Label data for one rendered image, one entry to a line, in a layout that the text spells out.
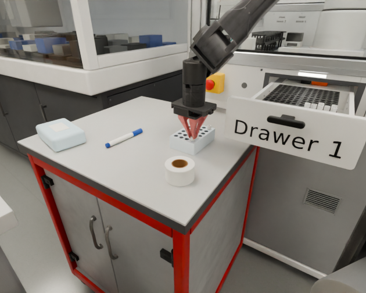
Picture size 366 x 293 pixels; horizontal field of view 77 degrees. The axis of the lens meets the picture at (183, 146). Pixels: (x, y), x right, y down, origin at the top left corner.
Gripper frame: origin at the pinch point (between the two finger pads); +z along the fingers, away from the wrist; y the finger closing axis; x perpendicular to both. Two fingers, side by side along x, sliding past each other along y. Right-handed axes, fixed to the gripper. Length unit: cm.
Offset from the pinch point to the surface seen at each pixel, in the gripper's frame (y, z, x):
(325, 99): -26.8, -8.6, -24.7
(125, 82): 59, 2, -29
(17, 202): 129, 84, 18
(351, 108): -33.2, -8.2, -22.6
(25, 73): 110, 0, -6
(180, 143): 2.8, 2.6, 1.8
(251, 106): -13.8, -10.5, -3.4
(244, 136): -13.4, -2.3, -3.2
